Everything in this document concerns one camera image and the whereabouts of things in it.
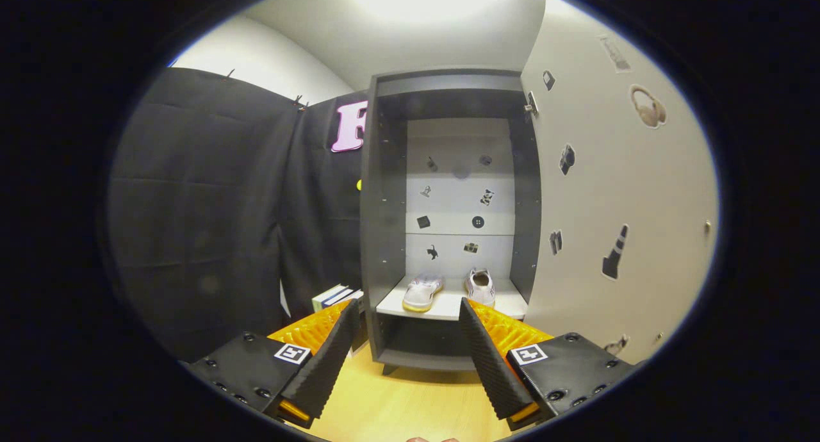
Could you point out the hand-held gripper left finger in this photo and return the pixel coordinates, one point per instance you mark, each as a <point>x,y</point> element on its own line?
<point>330,355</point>

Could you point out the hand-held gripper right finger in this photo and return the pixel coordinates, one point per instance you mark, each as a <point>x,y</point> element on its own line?
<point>490,359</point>

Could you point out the white shoe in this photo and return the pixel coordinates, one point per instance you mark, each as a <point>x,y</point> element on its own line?
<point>480,287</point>
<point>421,293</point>

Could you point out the beige shoe cabinet door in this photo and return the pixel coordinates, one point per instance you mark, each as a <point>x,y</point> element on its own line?
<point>596,192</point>

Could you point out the green spine book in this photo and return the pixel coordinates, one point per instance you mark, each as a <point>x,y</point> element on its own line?
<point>325,298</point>

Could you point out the blue spine book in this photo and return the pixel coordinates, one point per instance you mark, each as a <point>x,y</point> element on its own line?
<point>339,296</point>

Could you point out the white spine book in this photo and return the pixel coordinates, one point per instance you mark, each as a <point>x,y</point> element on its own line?
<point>353,295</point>

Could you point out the black backdrop cloth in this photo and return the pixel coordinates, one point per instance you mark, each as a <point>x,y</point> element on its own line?
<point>205,205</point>

